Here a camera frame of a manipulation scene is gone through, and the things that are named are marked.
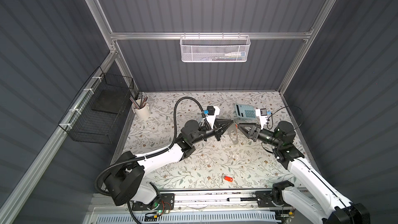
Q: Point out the white wire mesh basket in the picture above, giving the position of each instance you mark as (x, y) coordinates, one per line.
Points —
(196, 49)

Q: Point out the light blue calculator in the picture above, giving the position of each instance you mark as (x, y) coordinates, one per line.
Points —
(245, 111)

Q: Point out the black wire mesh basket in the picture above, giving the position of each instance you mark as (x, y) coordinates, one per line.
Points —
(101, 109)

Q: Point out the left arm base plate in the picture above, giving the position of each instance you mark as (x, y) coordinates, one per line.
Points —
(163, 202)

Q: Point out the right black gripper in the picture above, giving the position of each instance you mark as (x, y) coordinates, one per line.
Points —
(254, 127)

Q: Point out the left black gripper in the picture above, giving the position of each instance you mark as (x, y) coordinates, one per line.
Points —
(219, 130)

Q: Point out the white perforated cable tray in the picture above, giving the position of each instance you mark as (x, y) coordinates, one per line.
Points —
(211, 217)

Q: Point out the aluminium front rail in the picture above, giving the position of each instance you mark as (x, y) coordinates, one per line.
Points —
(194, 198)

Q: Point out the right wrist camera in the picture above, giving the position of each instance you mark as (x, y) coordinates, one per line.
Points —
(263, 114)

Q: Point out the white pencil cup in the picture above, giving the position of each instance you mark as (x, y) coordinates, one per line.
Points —
(140, 107)

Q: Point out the white tube in basket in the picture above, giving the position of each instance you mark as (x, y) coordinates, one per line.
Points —
(232, 56)

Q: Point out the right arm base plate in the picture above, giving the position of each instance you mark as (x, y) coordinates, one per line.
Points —
(267, 198)

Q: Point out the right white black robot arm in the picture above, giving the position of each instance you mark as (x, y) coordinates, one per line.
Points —
(327, 205)

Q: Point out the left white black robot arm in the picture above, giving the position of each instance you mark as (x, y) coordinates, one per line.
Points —
(125, 180)

